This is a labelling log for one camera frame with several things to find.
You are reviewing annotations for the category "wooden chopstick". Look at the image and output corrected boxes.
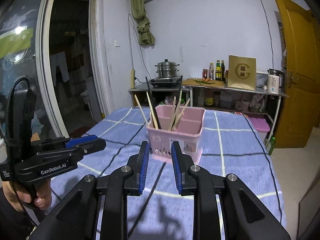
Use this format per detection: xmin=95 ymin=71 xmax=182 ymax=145
xmin=168 ymin=97 xmax=176 ymax=131
xmin=146 ymin=92 xmax=158 ymax=129
xmin=134 ymin=94 xmax=149 ymax=127
xmin=171 ymin=99 xmax=190 ymax=131

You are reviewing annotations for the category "pink plastic utensil basket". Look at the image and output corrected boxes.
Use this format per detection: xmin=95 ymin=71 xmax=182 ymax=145
xmin=147 ymin=105 xmax=206 ymax=164

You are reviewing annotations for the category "metal kitchen shelf rack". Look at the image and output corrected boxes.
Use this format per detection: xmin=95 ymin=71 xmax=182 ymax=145
xmin=129 ymin=82 xmax=288 ymax=142

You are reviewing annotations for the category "person's left hand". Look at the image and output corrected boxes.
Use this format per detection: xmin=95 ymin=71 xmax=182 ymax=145
xmin=2 ymin=179 xmax=53 ymax=212

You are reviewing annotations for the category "blue checked table cloth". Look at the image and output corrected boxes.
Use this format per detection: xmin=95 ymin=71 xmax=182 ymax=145
xmin=47 ymin=106 xmax=287 ymax=240

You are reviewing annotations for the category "green bottle on floor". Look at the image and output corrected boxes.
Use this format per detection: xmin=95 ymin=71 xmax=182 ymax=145
xmin=266 ymin=137 xmax=276 ymax=155

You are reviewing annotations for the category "black chopstick in basket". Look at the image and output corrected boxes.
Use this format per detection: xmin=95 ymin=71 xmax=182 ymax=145
xmin=145 ymin=77 xmax=161 ymax=129

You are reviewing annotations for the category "beige power strip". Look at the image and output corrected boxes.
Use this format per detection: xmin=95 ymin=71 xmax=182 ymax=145
xmin=130 ymin=69 xmax=135 ymax=89

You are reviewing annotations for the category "pink storage box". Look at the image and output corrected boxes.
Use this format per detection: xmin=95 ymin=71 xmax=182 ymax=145
xmin=245 ymin=114 xmax=270 ymax=141

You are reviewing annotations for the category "wooden chopstick right compartment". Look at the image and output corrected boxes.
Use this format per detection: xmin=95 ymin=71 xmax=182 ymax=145
xmin=171 ymin=76 xmax=183 ymax=128

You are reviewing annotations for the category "wooden chopstick in basket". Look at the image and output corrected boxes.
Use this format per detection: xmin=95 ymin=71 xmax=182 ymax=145
xmin=168 ymin=97 xmax=176 ymax=131

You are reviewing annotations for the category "black induction cooker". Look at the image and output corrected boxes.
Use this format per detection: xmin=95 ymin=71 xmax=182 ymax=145
xmin=149 ymin=76 xmax=182 ymax=87

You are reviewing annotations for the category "stainless steel steamer pot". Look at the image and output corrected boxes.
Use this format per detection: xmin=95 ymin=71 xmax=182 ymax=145
xmin=155 ymin=59 xmax=179 ymax=79

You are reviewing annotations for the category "yellow wooden door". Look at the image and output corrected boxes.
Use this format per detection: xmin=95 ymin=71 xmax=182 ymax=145
xmin=275 ymin=0 xmax=319 ymax=148

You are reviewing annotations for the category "green hanging cloth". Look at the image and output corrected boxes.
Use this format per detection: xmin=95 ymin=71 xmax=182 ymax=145
xmin=131 ymin=0 xmax=155 ymax=46

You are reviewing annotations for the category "yellow oil bottle on shelf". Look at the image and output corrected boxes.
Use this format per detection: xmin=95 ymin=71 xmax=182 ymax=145
xmin=204 ymin=89 xmax=214 ymax=106

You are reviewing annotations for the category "wooden cutting board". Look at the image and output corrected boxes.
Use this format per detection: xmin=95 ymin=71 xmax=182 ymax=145
xmin=182 ymin=78 xmax=225 ymax=87

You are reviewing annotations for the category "red sauce jar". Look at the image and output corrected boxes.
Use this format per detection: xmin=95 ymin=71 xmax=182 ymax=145
xmin=202 ymin=69 xmax=208 ymax=79

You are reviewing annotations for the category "clear plastic bottle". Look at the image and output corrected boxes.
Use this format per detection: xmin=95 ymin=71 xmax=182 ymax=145
xmin=208 ymin=62 xmax=215 ymax=80

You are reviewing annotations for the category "white electric kettle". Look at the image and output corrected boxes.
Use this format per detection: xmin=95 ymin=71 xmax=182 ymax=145
xmin=267 ymin=69 xmax=285 ymax=93

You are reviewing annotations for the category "gold gift box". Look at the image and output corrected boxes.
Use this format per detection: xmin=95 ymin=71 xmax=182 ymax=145
xmin=228 ymin=55 xmax=256 ymax=90

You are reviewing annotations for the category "green-label sauce bottle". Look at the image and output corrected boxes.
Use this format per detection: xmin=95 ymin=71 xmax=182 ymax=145
xmin=215 ymin=60 xmax=222 ymax=81

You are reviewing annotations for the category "dark soy sauce bottle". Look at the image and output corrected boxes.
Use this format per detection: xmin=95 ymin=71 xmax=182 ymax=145
xmin=221 ymin=60 xmax=226 ymax=82

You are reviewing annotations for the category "white wall switch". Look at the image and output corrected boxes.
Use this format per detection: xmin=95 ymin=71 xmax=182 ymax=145
xmin=114 ymin=39 xmax=120 ymax=48

